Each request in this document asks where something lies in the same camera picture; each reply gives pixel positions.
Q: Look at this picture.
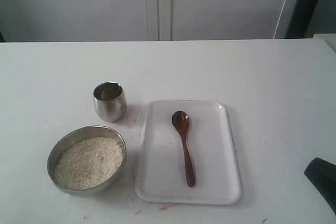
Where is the black vertical post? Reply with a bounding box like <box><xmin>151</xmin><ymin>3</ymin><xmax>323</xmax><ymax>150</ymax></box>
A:
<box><xmin>285</xmin><ymin>0</ymin><xmax>318</xmax><ymax>39</ymax></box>

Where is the steel cup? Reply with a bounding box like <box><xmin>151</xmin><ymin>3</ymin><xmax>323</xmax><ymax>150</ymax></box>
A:
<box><xmin>93</xmin><ymin>82</ymin><xmax>127</xmax><ymax>122</ymax></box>

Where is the steel bowl of rice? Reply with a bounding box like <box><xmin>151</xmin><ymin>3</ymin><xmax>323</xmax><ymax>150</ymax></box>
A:
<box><xmin>47</xmin><ymin>125</ymin><xmax>127</xmax><ymax>197</ymax></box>

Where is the white cabinet with doors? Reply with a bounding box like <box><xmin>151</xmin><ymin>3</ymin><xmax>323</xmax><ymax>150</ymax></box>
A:
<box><xmin>1</xmin><ymin>0</ymin><xmax>297</xmax><ymax>42</ymax></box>

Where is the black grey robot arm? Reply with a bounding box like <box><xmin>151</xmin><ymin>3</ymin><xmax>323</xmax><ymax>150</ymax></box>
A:
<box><xmin>304</xmin><ymin>157</ymin><xmax>336</xmax><ymax>214</ymax></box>

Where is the brown wooden spoon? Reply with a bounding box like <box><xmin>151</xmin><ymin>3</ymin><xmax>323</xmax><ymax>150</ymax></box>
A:
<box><xmin>172</xmin><ymin>111</ymin><xmax>196</xmax><ymax>187</ymax></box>

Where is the white plastic tray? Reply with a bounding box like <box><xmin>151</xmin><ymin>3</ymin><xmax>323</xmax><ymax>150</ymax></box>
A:
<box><xmin>135</xmin><ymin>100</ymin><xmax>242</xmax><ymax>205</ymax></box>

